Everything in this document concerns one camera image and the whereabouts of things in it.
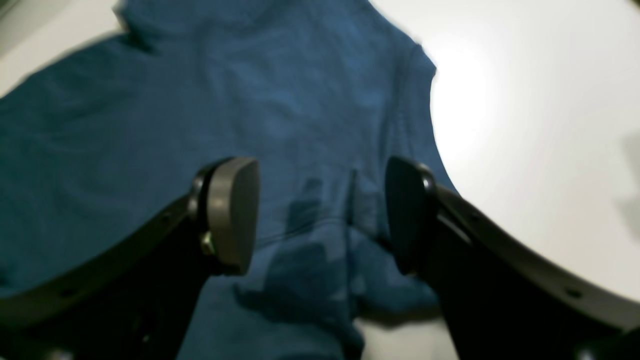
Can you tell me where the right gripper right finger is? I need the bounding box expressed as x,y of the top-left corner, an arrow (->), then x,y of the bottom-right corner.
385,156 -> 640,360

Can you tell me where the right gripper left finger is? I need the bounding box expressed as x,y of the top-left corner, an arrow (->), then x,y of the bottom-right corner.
1,157 -> 260,360

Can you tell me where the dark blue T-shirt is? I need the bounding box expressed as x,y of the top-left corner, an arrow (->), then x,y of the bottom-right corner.
0,0 -> 452,360

